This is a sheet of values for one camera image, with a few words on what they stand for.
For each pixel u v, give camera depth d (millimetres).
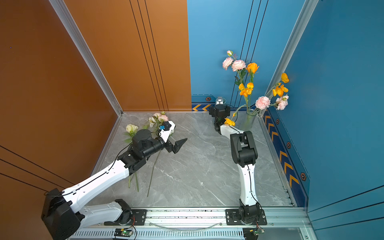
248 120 971
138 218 738
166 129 590
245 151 600
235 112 762
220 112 813
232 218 724
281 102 790
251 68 888
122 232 709
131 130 1054
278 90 804
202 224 725
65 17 725
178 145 633
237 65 791
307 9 705
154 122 1087
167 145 634
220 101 892
